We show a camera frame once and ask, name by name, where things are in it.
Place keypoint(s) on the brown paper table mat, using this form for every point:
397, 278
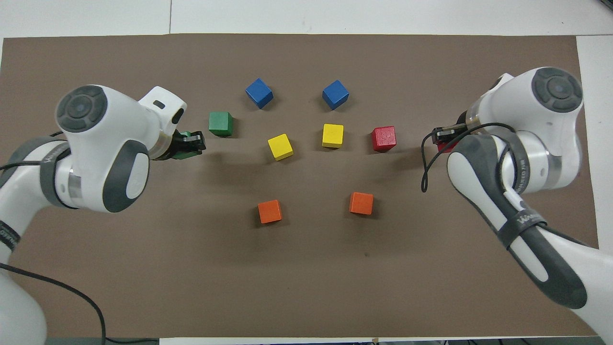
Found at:
306, 278

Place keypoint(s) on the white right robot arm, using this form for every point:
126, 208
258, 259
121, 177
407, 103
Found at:
536, 143

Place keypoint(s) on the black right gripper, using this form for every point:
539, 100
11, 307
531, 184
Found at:
462, 125

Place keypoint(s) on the blue wooden cube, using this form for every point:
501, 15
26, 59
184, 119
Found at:
335, 94
259, 93

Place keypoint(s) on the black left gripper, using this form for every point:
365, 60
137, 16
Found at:
176, 143

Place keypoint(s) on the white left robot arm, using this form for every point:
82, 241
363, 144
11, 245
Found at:
96, 143

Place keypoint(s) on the green wooden cube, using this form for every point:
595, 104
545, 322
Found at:
184, 155
221, 123

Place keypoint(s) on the yellow wooden cube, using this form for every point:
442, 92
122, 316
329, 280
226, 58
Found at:
333, 135
280, 146

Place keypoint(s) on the red wooden cube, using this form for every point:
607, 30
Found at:
383, 138
445, 147

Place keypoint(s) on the orange wooden cube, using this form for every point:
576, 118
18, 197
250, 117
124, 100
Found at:
361, 203
269, 211

